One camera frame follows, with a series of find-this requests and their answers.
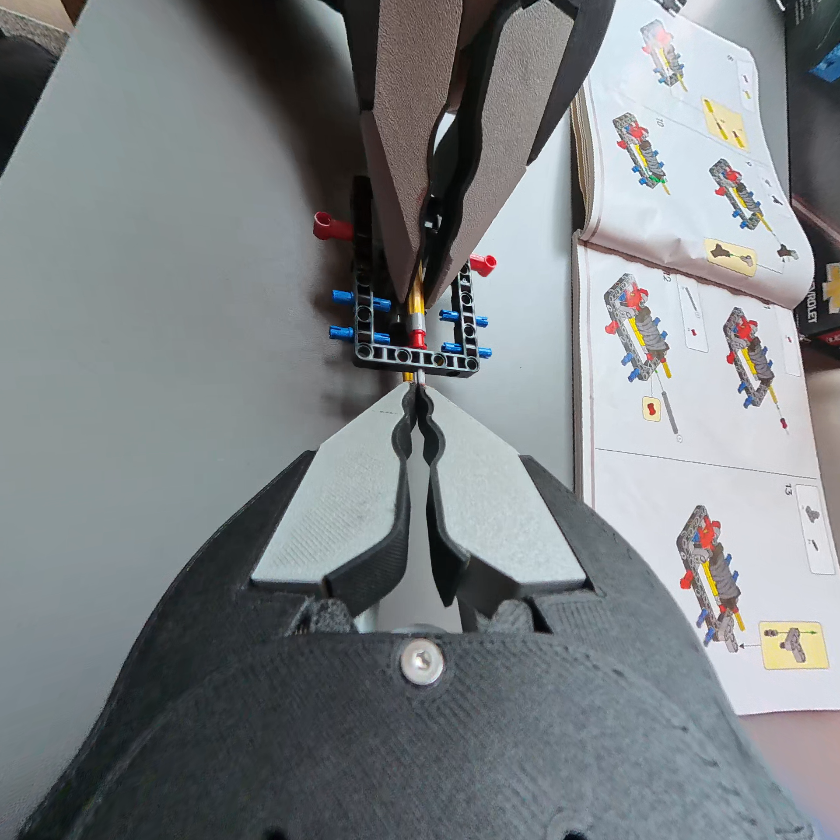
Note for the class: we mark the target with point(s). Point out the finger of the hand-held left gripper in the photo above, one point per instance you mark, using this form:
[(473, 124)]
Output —
[(407, 85), (518, 85)]

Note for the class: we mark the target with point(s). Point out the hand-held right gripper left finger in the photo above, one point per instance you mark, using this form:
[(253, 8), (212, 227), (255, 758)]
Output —
[(334, 512)]

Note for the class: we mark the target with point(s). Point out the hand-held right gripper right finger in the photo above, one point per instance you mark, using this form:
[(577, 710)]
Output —
[(499, 518)]

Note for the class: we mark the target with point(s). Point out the black lego frame assembly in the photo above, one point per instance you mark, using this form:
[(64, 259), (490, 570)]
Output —
[(365, 328)]

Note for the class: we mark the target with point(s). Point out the red lego bush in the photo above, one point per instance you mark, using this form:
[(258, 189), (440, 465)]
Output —
[(417, 339)]

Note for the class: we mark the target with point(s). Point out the lego instruction booklet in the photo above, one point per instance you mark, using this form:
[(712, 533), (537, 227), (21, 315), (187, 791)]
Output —
[(689, 394)]

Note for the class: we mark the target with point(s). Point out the black lego set box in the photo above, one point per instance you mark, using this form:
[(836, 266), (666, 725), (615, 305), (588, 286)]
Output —
[(814, 131)]

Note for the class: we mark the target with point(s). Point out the person's dark clothing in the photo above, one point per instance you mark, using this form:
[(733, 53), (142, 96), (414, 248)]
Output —
[(23, 85)]

